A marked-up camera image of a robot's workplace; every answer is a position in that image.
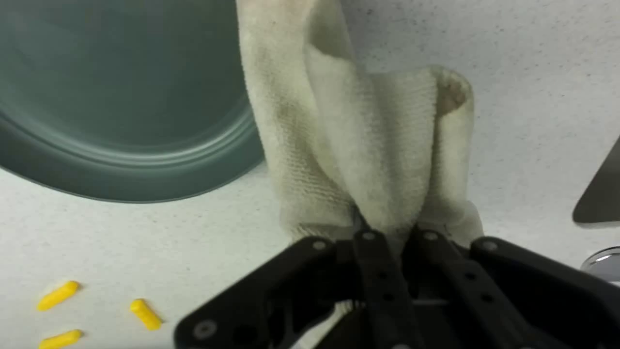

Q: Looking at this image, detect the yellow piece nearest wall left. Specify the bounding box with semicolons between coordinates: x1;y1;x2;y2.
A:
35;279;81;312

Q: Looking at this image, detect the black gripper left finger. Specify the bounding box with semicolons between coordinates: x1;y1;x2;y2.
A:
174;229;415;349

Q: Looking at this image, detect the dark green plate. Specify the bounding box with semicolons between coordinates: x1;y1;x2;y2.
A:
0;0;264;203

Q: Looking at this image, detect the yellow piece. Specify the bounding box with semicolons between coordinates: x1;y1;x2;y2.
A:
128;298;163;329
37;329;85;349

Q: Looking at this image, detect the yellow piece right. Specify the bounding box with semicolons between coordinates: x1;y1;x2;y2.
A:
37;329;85;349

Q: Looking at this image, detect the yellow piece middle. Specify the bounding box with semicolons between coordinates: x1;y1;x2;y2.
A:
128;298;163;329

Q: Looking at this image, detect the checkered calibration board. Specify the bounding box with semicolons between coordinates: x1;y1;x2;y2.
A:
572;138;620;223

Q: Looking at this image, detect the cream white towel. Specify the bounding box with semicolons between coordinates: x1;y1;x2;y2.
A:
233;0;484;250

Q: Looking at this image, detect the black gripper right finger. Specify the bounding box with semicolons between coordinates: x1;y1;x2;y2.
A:
405;229;620;349

